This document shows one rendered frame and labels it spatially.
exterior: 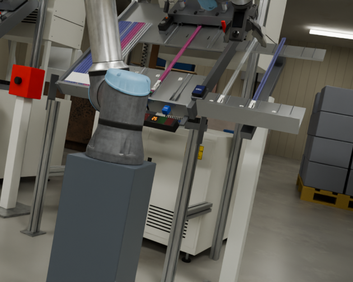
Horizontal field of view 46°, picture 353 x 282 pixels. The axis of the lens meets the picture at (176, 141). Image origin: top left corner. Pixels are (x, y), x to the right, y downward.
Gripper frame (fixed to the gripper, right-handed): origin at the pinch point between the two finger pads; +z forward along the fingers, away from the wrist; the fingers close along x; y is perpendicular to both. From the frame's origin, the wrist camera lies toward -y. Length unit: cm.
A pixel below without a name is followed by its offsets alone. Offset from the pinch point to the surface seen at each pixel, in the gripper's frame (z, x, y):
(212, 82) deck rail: 16.8, 13.8, -5.6
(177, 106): 12.0, 21.2, -23.3
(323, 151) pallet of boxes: 282, -20, 131
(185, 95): 13.9, 20.8, -16.1
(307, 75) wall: 711, 80, 595
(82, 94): 19, 70, -21
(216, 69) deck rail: 15.4, 13.6, 0.1
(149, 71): 17.3, 43.0, -4.7
